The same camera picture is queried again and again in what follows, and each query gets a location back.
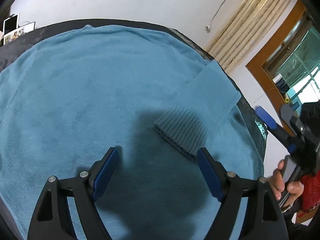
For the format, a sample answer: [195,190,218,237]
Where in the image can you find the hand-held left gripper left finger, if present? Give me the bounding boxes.
[27,147,120,240]

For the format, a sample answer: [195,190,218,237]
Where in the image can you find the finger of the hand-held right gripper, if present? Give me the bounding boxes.
[254,106,297,154]
[279,104,304,137]

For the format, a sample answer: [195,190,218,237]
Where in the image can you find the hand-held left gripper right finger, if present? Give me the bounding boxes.
[197,147,290,240]

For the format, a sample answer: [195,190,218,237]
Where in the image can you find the blue knit sweater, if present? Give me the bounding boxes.
[0,24,265,240]

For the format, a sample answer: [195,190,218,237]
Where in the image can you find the person's right forearm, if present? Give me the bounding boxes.
[282,205,320,240]

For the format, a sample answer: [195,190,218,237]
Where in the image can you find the person's right hand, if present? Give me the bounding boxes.
[271,160,305,207]

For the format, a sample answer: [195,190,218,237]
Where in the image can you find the red patterned garment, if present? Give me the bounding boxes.
[295,174,320,224]

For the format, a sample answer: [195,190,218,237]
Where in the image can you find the wooden framed window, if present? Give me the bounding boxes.
[245,0,320,135]

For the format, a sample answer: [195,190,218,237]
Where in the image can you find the beige pleated curtain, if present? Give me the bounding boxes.
[204,0,299,72]

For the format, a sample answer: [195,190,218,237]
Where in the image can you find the dark satin table cloth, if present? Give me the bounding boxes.
[0,19,269,240]

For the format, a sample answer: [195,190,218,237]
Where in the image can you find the white wall cable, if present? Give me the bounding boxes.
[205,0,238,32]

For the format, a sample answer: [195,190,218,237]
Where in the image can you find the photo collage frame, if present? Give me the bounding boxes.
[3,22,36,44]

